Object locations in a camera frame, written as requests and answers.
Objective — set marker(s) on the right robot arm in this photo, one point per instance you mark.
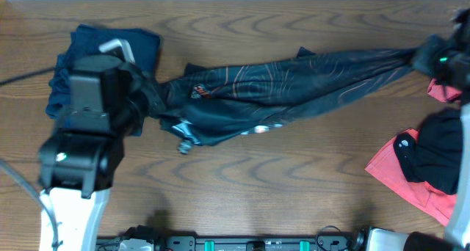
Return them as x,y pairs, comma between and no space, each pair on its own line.
452,85

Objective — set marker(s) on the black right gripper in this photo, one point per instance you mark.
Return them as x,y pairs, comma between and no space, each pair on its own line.
427,60

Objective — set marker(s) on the black garment with logo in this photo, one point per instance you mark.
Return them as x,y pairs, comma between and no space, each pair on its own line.
435,155

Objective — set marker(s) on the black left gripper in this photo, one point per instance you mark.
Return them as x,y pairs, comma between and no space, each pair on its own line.
144,85

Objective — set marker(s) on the black orange contour-pattern shirt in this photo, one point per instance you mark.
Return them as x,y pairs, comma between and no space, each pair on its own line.
207,106

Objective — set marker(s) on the folded navy blue garment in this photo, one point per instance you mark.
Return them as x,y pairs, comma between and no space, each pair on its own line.
86,90

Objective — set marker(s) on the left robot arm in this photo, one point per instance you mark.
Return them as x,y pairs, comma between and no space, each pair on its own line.
76,174

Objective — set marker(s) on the black mounting rail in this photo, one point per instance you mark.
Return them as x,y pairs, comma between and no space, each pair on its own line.
146,238

